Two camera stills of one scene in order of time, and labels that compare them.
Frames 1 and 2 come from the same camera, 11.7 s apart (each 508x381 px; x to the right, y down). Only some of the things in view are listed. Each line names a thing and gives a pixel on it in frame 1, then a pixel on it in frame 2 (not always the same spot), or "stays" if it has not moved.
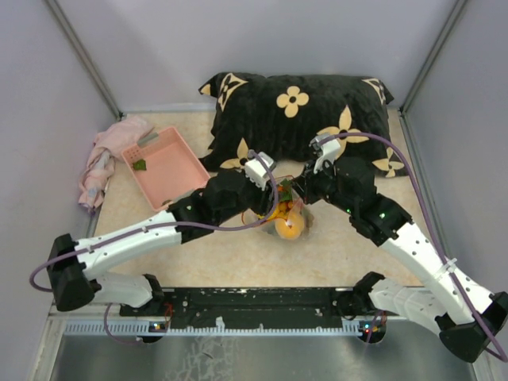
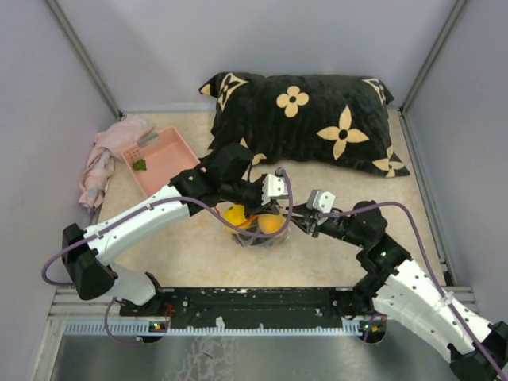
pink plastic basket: (165, 169) stays
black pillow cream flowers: (280, 115) stays
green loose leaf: (140, 164) stays
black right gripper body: (323, 185) → (335, 226)
